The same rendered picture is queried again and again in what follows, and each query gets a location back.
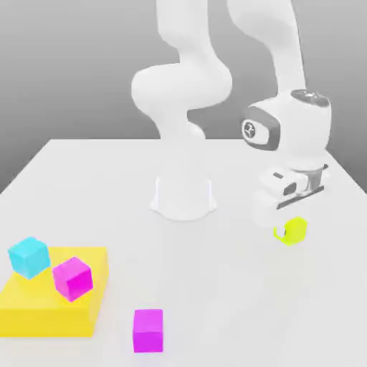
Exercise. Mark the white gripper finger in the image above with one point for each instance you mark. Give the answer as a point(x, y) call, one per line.
point(281, 231)

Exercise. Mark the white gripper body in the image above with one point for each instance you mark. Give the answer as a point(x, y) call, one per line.
point(265, 210)

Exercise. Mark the small lime yellow cube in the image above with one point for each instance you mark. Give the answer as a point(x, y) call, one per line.
point(295, 231)

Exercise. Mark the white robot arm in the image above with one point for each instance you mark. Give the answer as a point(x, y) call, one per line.
point(183, 91)

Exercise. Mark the small magenta cube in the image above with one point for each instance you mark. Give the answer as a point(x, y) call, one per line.
point(73, 279)
point(148, 330)

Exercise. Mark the small cyan cube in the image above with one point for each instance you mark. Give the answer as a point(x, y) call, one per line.
point(28, 257)

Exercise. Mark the large yellow box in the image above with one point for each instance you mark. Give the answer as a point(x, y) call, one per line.
point(43, 312)

